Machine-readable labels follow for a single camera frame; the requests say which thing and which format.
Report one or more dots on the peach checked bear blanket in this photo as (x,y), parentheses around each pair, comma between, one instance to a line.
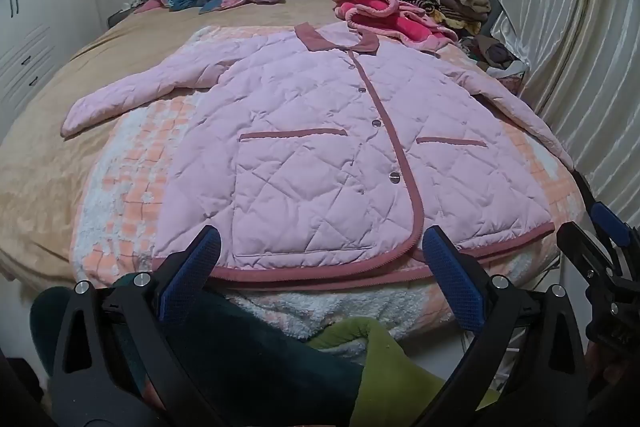
(135,207)

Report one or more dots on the white wardrobe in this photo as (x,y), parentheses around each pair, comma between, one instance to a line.
(40,7)

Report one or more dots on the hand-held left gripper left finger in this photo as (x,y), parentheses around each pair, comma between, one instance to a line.
(192,272)

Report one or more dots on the person's lime green fleece garment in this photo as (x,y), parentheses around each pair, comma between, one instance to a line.
(390,377)

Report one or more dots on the pink quilted jacket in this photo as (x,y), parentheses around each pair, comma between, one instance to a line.
(300,147)

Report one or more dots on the floral basket of clothes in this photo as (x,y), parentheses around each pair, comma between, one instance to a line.
(495,54)

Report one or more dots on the hot pink fleece garment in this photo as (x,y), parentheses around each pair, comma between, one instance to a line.
(400,27)

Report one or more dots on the dark grey pillow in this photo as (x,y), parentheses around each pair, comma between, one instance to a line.
(120,16)

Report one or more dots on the white satin curtain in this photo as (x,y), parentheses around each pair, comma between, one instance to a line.
(575,32)

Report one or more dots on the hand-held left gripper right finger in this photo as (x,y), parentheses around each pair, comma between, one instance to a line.
(452,277)

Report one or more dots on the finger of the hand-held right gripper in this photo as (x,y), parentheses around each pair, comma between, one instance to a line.
(607,222)
(585,247)

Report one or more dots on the bed with beige sheet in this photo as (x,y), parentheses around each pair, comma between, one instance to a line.
(65,117)

